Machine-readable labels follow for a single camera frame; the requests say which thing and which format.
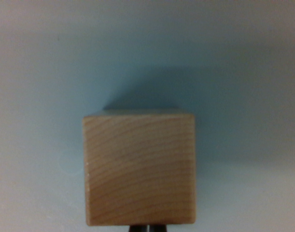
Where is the light blue plastic bin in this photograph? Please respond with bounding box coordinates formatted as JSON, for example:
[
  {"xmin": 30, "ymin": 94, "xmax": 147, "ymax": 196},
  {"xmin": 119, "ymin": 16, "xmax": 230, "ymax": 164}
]
[{"xmin": 0, "ymin": 0, "xmax": 295, "ymax": 232}]

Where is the light wooden cube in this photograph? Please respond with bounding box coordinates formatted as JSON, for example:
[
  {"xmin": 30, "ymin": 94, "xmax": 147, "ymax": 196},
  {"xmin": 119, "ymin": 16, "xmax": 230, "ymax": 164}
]
[{"xmin": 82, "ymin": 108, "xmax": 198, "ymax": 227}]

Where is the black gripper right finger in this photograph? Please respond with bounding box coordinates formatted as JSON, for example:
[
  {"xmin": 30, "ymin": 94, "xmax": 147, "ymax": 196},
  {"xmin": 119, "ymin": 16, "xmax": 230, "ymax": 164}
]
[{"xmin": 149, "ymin": 224, "xmax": 168, "ymax": 232}]

